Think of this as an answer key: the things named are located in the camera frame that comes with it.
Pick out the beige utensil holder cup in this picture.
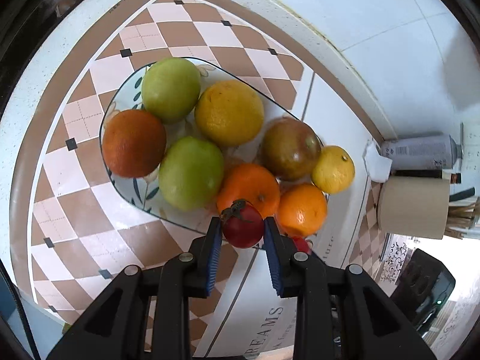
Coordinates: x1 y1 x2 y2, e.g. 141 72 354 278
377 176 450 240

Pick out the speckled yellow orange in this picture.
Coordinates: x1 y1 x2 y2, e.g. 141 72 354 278
311 145 356 194

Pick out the patterned table mat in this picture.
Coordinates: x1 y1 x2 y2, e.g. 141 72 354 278
13 0 383 359

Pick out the floral glass plate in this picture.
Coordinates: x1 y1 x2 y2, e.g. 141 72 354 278
98 57 331 235

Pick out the red cherry tomato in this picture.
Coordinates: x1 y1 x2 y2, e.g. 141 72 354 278
220 199 264 249
291 236 312 255

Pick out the dark orange tangerine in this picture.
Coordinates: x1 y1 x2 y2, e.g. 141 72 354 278
102 109 167 178

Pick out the bright orange mandarin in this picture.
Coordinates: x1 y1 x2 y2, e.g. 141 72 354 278
276 183 328 238

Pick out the yellow lemon on plate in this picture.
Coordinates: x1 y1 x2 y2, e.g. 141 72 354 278
194 80 264 147

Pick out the green apple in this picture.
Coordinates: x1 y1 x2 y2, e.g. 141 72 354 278
159 136 224 211
141 57 201 125

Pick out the brownish red apple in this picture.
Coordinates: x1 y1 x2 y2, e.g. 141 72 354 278
259 117 322 181

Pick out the white folded paper towel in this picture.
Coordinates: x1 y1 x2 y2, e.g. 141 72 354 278
363 141 392 183

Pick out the grey spray can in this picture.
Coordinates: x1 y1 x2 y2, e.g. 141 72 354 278
381 134 463 171

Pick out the large orange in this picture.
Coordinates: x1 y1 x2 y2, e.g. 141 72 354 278
216 163 281 218

